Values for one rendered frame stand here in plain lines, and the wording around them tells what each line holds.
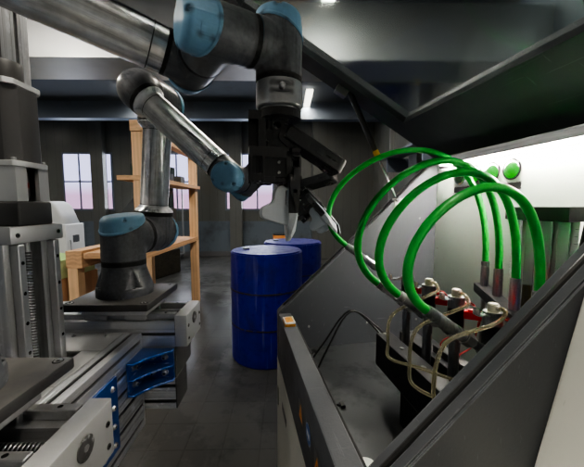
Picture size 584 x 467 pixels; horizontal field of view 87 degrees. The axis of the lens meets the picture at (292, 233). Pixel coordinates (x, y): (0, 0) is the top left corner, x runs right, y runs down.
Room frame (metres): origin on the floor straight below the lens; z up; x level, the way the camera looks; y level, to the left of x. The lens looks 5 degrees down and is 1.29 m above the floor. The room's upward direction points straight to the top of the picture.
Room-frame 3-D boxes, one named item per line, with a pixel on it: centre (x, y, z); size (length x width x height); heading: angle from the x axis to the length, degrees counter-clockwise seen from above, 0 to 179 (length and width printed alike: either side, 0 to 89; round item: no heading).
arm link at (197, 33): (0.48, 0.12, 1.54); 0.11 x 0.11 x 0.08; 33
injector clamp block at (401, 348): (0.57, -0.29, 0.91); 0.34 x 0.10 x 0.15; 10
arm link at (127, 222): (0.89, 0.48, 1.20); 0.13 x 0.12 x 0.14; 169
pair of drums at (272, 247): (2.92, 0.11, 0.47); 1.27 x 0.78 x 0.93; 174
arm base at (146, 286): (0.88, 0.49, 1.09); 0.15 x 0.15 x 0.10
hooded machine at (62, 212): (6.12, 4.67, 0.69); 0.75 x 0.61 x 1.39; 89
